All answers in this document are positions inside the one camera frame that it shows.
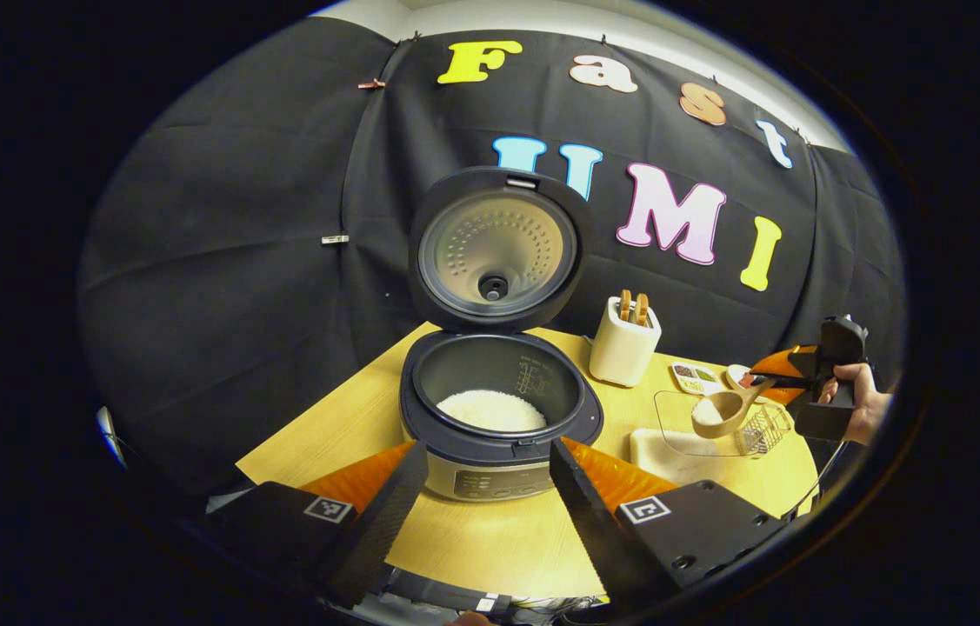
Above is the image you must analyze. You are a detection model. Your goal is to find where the white rice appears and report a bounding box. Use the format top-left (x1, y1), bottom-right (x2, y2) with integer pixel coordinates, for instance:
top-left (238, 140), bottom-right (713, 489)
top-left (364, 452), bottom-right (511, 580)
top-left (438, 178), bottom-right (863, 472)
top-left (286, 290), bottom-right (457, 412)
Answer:
top-left (436, 389), bottom-right (549, 435)

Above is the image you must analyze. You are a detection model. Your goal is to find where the clear wire chopstick holder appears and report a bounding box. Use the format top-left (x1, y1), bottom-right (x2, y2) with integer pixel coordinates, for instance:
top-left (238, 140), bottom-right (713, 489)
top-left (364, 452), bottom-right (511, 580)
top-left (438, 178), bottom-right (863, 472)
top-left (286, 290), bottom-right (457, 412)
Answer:
top-left (733, 402), bottom-right (794, 458)

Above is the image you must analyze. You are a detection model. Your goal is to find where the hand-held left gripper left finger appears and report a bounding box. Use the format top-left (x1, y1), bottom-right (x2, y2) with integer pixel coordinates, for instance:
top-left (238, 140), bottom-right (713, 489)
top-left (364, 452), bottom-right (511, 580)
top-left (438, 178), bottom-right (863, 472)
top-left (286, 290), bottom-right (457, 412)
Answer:
top-left (203, 439), bottom-right (430, 609)

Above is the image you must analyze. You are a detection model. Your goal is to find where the white toaster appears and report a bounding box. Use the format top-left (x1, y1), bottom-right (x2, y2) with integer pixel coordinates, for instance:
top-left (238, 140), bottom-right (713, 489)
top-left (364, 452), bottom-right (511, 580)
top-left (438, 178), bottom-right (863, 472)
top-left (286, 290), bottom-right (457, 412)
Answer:
top-left (589, 296), bottom-right (663, 389)

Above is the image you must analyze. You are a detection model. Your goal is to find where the white divided grain dish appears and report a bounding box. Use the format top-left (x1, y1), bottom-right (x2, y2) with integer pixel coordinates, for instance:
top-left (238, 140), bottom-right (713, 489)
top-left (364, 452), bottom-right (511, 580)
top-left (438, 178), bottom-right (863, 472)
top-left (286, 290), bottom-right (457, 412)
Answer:
top-left (670, 361), bottom-right (726, 397)

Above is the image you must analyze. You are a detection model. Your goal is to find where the wooden spoon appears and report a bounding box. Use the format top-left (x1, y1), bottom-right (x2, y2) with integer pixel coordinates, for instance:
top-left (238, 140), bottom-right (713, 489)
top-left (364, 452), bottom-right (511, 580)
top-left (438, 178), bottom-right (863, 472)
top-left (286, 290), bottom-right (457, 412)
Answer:
top-left (691, 378), bottom-right (778, 441)

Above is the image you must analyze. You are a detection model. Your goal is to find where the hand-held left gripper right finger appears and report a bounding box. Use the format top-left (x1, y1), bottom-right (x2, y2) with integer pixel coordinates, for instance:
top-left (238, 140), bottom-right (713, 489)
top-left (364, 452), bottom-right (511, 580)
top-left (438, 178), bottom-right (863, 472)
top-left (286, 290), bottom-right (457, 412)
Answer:
top-left (549, 437), bottom-right (790, 614)

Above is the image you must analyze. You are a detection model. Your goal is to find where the dark grey rice cooker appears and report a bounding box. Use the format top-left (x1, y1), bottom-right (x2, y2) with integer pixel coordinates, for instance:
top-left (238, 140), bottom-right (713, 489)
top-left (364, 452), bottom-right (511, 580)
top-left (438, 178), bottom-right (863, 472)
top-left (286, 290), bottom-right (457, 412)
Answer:
top-left (398, 165), bottom-right (605, 503)

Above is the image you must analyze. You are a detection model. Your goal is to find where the black backdrop cloth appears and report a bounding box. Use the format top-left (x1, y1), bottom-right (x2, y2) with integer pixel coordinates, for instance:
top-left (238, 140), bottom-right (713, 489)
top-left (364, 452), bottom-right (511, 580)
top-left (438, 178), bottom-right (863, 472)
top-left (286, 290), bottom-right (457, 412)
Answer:
top-left (77, 17), bottom-right (906, 505)

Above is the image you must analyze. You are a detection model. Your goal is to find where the thin dark cable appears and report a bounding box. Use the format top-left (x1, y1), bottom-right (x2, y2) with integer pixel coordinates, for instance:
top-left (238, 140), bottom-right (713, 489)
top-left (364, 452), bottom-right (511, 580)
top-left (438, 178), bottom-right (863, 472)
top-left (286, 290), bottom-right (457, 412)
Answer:
top-left (783, 439), bottom-right (849, 521)

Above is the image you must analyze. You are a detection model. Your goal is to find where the white rice container box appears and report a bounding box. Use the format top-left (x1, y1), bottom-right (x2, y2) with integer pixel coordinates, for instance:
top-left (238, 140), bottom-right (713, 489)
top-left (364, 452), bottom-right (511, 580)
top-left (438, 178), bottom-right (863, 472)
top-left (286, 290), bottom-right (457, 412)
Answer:
top-left (629, 390), bottom-right (796, 489)

